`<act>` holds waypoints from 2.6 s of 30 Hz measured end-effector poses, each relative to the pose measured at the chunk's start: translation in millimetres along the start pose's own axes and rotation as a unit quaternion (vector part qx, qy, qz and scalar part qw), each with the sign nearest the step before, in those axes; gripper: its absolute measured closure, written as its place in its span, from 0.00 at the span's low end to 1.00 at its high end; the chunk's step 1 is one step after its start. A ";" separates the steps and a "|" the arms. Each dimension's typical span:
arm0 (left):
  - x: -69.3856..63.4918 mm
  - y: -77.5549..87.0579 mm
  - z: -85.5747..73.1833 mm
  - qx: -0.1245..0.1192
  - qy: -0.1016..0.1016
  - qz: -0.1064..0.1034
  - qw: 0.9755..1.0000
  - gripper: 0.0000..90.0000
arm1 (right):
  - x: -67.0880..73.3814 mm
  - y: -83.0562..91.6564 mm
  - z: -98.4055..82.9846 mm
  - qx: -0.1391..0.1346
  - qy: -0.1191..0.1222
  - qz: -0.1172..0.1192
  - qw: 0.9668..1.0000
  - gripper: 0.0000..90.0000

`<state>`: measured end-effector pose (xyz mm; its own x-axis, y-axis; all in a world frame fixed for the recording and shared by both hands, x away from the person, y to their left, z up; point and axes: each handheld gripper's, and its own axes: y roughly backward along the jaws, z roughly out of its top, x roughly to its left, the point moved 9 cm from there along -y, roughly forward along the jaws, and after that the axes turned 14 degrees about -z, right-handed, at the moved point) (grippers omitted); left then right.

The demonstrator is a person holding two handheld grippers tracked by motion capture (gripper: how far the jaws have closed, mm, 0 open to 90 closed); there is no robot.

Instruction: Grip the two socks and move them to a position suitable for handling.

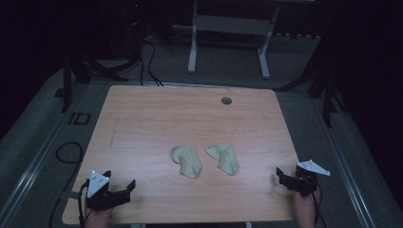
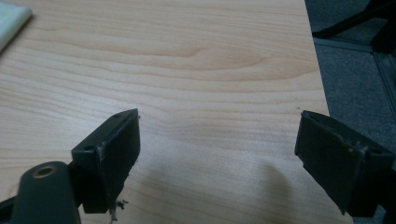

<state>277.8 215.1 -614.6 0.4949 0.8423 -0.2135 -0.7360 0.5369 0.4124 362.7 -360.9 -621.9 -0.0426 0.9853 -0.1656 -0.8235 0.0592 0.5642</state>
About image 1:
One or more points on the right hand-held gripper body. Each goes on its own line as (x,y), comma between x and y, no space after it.
(304,179)

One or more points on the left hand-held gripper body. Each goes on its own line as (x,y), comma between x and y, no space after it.
(107,198)

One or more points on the beige sock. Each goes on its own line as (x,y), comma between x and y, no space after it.
(187,161)
(225,158)

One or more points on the person's left hand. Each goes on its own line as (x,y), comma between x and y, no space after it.
(97,218)

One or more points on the person's right hand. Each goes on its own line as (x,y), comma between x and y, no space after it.
(304,207)

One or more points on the black metal stand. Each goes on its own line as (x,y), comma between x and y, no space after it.
(328,95)
(67,82)

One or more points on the grey table grommet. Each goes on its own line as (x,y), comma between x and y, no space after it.
(226,101)

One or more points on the aluminium floor rail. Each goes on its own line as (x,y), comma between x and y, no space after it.
(31,171)
(343,174)

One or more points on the white metal desk frame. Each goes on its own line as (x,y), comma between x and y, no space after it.
(233,25)

